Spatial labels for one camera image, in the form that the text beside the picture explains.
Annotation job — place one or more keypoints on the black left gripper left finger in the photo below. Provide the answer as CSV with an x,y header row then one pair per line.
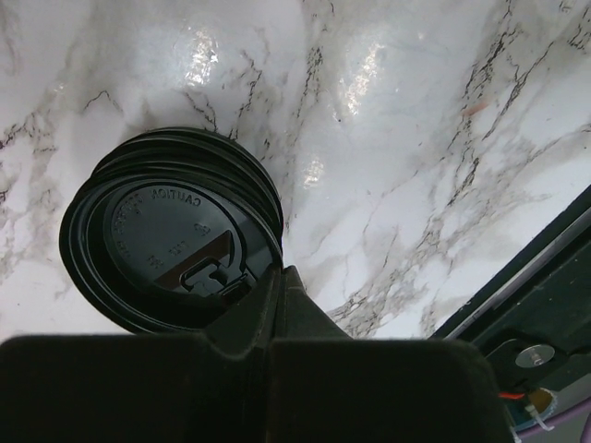
x,y
248,324

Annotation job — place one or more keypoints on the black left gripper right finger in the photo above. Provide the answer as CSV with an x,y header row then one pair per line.
x,y
297,316

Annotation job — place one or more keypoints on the black plastic cup lid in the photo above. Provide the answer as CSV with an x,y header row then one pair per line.
x,y
160,254

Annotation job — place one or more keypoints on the stack of black cup lids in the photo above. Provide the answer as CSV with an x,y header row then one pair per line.
x,y
200,151

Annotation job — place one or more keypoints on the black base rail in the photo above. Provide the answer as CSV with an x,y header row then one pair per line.
x,y
531,321

